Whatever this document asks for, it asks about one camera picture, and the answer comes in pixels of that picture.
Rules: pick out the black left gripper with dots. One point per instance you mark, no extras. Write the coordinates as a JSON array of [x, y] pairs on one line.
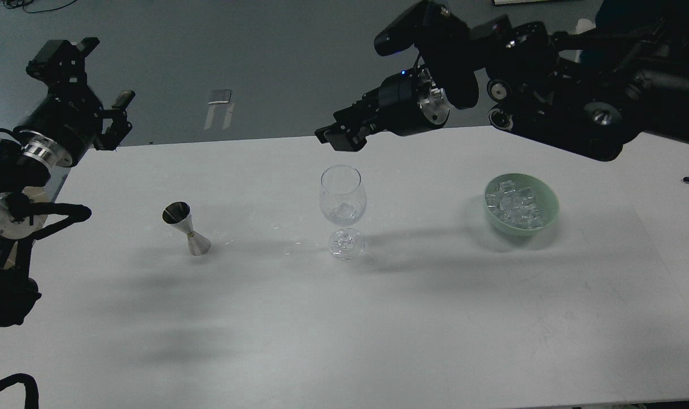
[[69, 119]]

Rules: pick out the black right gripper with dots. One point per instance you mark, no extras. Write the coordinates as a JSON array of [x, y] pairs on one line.
[[405, 103]]

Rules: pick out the steel cocktail jigger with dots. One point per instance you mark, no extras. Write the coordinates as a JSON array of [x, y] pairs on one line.
[[179, 216]]

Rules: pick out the clear ice cubes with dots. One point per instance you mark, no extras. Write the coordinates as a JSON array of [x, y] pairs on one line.
[[515, 204]]

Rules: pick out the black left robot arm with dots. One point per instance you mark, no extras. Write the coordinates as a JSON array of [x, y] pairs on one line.
[[23, 221]]

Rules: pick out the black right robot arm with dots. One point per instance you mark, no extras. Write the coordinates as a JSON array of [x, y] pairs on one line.
[[589, 93]]

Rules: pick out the clear wine glass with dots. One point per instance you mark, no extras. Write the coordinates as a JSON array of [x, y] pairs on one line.
[[343, 201]]

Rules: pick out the grey tape on floor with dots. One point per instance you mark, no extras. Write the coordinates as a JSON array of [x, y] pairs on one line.
[[219, 110]]

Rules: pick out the green bowl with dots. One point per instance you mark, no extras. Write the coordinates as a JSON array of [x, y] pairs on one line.
[[546, 198]]

